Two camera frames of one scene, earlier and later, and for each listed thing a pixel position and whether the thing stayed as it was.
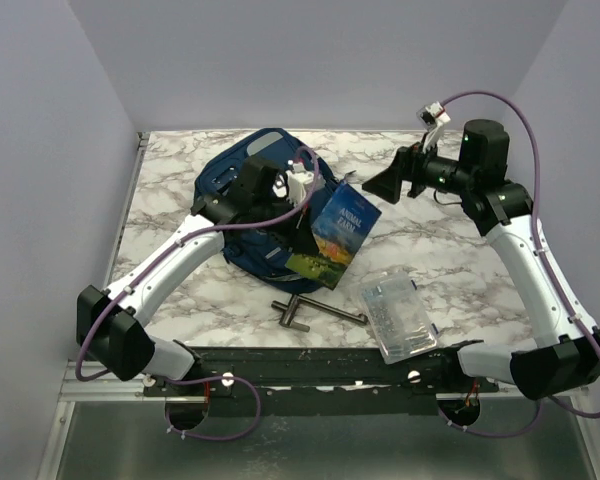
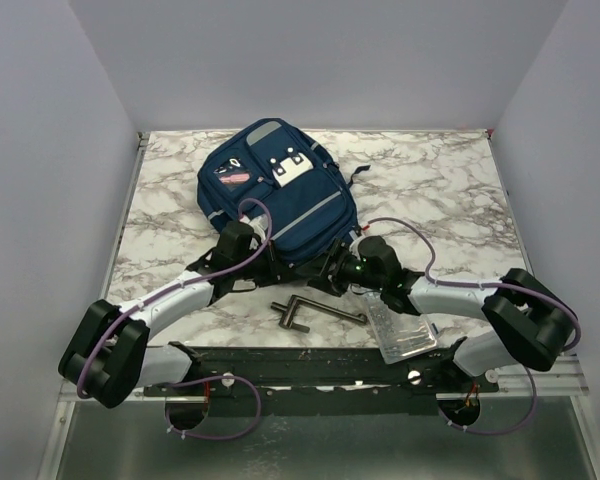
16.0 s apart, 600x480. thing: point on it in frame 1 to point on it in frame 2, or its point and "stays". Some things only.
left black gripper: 303,233 to 277,268
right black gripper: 407,167 to 336,254
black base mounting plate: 317,382 stays
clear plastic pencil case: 397,315 stays
